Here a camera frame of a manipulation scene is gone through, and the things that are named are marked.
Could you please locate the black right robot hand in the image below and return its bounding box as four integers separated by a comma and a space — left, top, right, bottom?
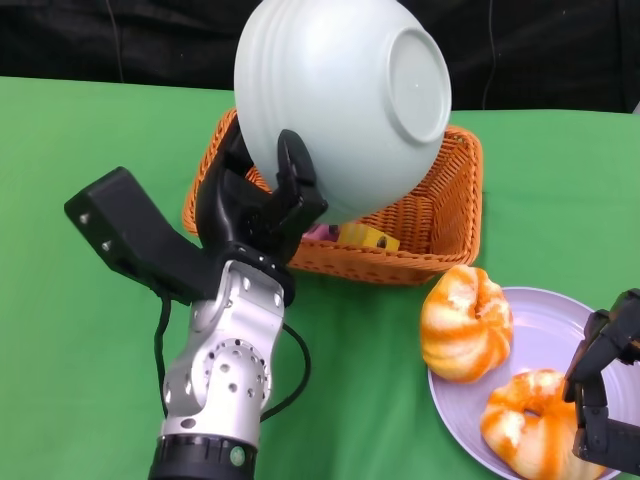
562, 288, 640, 471

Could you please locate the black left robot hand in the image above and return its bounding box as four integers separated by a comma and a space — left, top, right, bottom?
196, 118, 330, 282

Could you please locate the bright pink cake slice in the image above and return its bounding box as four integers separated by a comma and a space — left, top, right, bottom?
304, 223, 342, 242

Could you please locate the orange striped ring bread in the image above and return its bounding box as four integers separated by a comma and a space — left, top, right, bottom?
478, 368, 609, 480

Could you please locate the yellow cake slice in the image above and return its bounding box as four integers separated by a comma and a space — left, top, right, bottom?
337, 223, 401, 252

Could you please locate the orange striped round bread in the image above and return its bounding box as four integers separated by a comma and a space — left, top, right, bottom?
419, 264, 515, 385

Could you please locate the pale green bowl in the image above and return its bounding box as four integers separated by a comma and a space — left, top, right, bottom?
233, 0, 454, 224

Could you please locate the lilac round plate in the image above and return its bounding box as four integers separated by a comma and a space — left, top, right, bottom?
427, 286, 640, 479

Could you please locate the orange wicker basket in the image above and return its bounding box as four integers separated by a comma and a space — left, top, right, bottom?
181, 107, 485, 286

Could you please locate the green tablecloth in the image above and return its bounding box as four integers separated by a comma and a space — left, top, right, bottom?
0, 74, 640, 480

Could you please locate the black backdrop cloth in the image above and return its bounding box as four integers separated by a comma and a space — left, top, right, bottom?
0, 0, 640, 115

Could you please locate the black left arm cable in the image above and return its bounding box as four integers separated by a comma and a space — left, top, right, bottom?
152, 294, 314, 422

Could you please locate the thin white hanging cable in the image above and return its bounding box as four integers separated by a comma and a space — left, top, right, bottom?
482, 0, 498, 109
106, 0, 125, 85

